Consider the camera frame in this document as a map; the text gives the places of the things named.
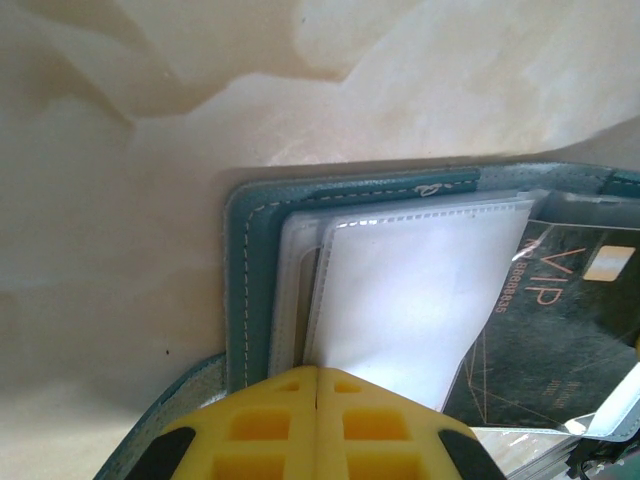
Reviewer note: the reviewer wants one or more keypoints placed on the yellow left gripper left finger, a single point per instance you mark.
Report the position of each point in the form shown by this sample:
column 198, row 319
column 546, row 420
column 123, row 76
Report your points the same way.
column 280, row 410

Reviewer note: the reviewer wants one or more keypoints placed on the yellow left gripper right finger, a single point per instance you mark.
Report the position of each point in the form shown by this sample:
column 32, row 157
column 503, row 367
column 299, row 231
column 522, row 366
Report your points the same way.
column 360, row 410

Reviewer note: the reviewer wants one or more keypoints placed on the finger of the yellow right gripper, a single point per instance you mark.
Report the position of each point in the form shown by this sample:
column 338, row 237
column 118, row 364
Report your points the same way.
column 637, row 347

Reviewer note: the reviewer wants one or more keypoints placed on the black VIP card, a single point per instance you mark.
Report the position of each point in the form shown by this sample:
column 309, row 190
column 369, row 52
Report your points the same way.
column 550, row 350

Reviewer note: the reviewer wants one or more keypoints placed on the teal leather card holder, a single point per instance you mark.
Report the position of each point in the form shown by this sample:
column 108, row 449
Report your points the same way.
column 260, row 215

